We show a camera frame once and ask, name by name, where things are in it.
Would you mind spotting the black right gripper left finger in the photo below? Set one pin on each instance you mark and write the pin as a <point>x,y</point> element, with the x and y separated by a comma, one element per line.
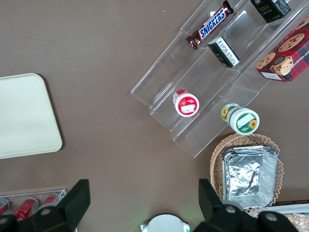
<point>60,217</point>

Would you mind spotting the clear acrylic stepped shelf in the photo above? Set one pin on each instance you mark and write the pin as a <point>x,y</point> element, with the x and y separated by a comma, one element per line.
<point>193,79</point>

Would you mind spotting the beige packaged snack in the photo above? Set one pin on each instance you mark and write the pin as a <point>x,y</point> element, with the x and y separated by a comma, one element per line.
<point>298,221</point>

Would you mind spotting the red chocolate chip cookie box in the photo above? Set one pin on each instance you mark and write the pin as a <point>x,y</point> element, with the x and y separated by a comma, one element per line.
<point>287,55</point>

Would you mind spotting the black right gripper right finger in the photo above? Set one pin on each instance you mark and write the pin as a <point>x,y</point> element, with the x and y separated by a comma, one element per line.
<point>224,217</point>

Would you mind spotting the Snickers chocolate bar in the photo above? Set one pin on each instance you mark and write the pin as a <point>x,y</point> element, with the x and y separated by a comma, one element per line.
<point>212,25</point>

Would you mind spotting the woven wicker basket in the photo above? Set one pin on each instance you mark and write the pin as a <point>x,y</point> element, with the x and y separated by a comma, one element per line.
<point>217,157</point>

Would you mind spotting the red cola can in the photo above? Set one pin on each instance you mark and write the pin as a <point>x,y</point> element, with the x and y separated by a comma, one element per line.
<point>3,205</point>
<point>51,199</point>
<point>25,207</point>

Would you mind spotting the red strawberry yogurt cup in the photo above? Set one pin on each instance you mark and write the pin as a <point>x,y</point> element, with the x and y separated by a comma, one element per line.
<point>186,104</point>

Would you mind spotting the green sunflower yogurt cup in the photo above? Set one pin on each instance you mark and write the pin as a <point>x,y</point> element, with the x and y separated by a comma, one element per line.
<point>242,119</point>

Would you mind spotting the clear acrylic can box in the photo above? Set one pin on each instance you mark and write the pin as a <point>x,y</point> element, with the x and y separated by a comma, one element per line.
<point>33,193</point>

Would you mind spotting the black box with white label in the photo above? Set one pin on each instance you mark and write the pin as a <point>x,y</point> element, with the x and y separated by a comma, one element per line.
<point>223,52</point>

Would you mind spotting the white round device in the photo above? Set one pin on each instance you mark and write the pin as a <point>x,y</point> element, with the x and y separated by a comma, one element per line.
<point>166,223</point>

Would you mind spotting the cream plastic tray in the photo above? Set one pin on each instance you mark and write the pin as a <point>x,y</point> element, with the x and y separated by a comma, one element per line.
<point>24,116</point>

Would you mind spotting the black face box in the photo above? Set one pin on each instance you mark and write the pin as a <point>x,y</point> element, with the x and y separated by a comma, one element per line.
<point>271,9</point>

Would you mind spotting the stack of foil trays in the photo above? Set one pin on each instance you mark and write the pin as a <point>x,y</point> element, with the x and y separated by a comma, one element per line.
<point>248,178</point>

